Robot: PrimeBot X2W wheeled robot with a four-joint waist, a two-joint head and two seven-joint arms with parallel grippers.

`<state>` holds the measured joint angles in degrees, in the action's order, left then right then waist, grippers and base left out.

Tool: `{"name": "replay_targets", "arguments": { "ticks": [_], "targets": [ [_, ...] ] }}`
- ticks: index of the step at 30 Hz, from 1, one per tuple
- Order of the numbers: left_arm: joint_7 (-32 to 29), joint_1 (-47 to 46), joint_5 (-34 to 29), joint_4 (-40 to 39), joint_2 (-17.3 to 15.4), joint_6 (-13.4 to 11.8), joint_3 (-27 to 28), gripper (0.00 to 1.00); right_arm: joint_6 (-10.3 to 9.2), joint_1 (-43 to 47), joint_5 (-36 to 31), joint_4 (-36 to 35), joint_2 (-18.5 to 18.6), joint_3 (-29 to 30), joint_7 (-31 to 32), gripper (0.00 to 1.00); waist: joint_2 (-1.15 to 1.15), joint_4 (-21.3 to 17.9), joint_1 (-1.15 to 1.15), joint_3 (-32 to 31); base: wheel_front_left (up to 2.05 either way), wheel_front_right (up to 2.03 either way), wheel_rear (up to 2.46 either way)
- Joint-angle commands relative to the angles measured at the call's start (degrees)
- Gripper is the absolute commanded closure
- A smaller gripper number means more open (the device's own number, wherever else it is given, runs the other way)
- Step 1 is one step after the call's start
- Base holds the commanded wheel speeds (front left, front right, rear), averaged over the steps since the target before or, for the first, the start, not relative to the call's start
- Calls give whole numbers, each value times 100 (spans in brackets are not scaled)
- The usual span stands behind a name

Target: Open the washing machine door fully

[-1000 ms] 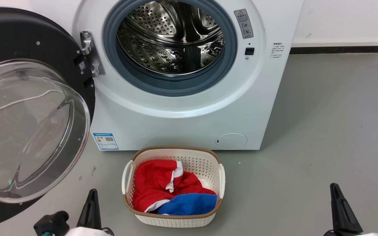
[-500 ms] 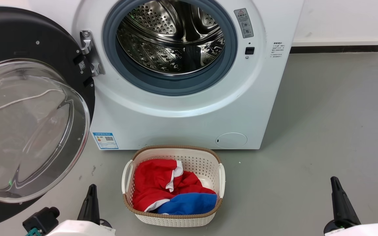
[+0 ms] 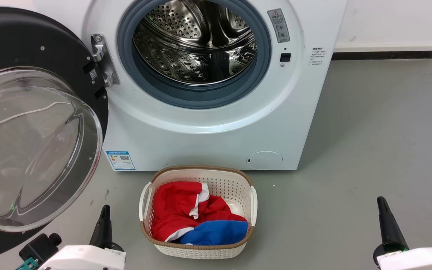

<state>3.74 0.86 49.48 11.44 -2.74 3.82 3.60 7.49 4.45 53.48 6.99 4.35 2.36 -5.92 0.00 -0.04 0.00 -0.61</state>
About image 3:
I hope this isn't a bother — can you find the white front-load washing machine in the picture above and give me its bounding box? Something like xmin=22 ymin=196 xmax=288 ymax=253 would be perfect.
xmin=32 ymin=0 xmax=348 ymax=172

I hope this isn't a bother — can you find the grey warning sticker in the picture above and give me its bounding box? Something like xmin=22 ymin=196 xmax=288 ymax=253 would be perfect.
xmin=267 ymin=8 xmax=291 ymax=44

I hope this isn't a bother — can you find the metal door hinge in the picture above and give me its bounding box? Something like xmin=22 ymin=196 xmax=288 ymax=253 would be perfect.
xmin=90 ymin=33 xmax=120 ymax=88

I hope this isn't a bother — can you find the red white-trimmed garment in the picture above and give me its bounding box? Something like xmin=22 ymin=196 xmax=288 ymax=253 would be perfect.
xmin=151 ymin=181 xmax=248 ymax=243

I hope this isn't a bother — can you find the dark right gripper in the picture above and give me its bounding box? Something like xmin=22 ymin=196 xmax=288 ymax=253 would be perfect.
xmin=373 ymin=196 xmax=411 ymax=265

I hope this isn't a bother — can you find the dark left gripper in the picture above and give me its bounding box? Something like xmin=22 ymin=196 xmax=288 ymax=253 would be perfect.
xmin=89 ymin=205 xmax=125 ymax=253

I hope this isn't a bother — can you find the blue garment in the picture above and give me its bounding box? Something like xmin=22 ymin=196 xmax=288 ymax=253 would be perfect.
xmin=178 ymin=220 xmax=249 ymax=246

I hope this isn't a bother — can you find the round white filter cover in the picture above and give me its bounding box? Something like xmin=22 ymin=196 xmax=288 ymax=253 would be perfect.
xmin=246 ymin=151 xmax=284 ymax=171

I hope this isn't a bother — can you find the white floor cable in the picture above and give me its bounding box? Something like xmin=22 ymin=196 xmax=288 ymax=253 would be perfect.
xmin=0 ymin=100 xmax=72 ymax=132

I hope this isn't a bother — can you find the black round glass washer door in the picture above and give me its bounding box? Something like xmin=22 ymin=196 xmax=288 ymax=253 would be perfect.
xmin=0 ymin=7 xmax=109 ymax=263

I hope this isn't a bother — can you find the cream perforated laundry basket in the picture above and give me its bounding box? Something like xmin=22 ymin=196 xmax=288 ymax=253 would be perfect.
xmin=139 ymin=165 xmax=258 ymax=260

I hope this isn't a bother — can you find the blue energy label sticker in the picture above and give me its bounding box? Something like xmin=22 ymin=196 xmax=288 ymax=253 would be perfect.
xmin=105 ymin=150 xmax=136 ymax=171

